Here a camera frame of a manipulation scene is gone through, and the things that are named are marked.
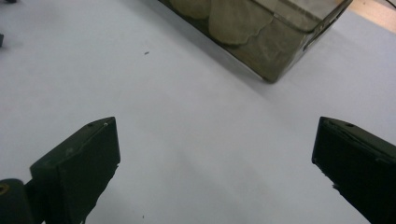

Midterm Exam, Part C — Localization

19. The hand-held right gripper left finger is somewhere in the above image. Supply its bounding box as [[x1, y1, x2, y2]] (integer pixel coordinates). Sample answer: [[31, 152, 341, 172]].
[[29, 116, 121, 224]]

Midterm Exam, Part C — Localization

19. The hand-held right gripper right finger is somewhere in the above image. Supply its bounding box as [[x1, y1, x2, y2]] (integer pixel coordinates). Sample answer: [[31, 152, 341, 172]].
[[311, 116, 396, 224]]

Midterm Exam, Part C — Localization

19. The metal mesh basket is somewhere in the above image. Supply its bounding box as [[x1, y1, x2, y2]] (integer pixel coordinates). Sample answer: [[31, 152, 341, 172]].
[[158, 0, 355, 84]]

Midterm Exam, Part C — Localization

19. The green pump bottle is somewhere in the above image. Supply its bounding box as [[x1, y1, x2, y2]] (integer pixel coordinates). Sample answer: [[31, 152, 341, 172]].
[[168, 0, 213, 21]]

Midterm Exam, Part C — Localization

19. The white table mat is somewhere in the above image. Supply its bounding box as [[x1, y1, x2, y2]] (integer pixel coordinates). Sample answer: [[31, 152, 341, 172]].
[[0, 0, 396, 224]]

